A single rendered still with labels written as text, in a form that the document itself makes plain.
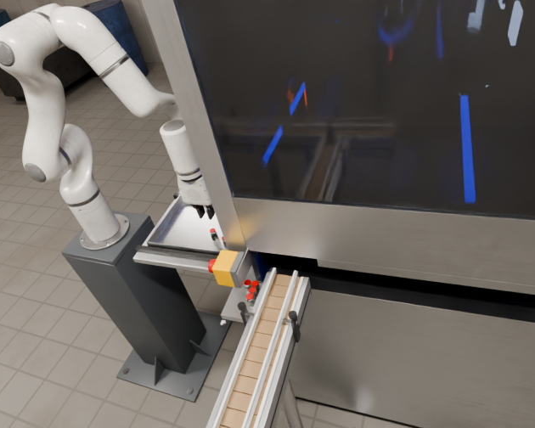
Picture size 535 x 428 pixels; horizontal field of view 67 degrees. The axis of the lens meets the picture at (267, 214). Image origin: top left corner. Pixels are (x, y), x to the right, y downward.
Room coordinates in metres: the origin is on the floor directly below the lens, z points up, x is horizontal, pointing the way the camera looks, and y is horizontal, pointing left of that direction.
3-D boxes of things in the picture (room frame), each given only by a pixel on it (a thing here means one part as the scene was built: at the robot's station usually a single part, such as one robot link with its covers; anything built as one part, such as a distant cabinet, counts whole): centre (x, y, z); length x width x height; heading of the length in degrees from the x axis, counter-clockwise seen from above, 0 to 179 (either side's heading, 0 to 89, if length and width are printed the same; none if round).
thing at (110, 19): (5.33, 1.39, 0.44); 0.60 x 0.59 x 0.89; 152
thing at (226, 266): (0.75, 0.13, 1.00); 0.08 x 0.07 x 0.07; 64
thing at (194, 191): (1.00, 0.19, 1.12); 0.10 x 0.07 x 0.11; 64
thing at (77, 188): (1.23, 0.61, 1.16); 0.19 x 0.12 x 0.24; 155
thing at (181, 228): (1.07, 0.22, 0.90); 0.34 x 0.26 x 0.04; 64
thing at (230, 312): (0.72, 0.10, 0.87); 0.14 x 0.13 x 0.02; 64
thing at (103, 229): (1.20, 0.62, 0.95); 0.19 x 0.19 x 0.18
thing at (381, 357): (1.52, -0.77, 0.44); 2.06 x 1.00 x 0.88; 154
